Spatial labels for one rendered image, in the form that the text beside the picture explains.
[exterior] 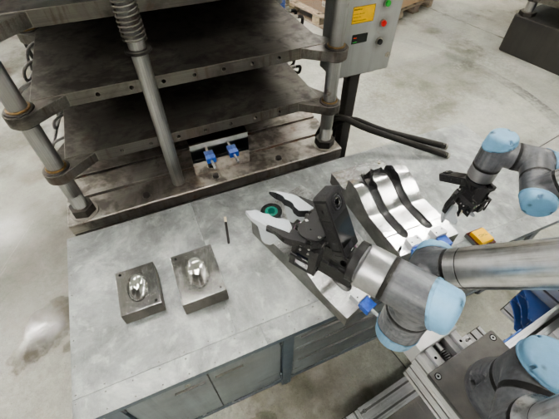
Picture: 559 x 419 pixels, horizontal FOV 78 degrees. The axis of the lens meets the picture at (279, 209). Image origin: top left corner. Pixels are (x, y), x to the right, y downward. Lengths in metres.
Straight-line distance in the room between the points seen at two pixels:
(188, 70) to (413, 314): 1.16
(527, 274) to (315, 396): 1.50
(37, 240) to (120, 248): 1.44
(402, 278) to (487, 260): 0.15
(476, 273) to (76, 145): 1.45
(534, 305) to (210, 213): 1.19
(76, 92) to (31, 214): 1.77
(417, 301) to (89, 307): 1.12
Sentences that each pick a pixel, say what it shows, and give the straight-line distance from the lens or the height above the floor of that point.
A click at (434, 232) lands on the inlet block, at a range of 1.38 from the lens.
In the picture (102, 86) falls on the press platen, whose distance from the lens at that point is 1.42.
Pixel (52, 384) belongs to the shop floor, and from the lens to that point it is 2.29.
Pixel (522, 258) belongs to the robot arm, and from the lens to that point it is 0.62.
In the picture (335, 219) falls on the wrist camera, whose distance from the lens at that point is 0.53.
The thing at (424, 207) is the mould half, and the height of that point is 0.88.
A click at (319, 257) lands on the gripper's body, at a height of 1.43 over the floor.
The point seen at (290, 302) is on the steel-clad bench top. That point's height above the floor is 0.80.
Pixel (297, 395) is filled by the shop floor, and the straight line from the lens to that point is 1.97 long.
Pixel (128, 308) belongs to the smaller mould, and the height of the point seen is 0.86.
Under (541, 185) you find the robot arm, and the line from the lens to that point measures 1.02.
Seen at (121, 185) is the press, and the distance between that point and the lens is 1.76.
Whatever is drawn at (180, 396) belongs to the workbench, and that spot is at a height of 0.48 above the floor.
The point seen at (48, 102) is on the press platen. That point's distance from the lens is 1.42.
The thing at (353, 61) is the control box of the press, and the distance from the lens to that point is 1.80.
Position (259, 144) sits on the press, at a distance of 1.83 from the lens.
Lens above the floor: 1.92
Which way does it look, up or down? 49 degrees down
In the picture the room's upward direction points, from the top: straight up
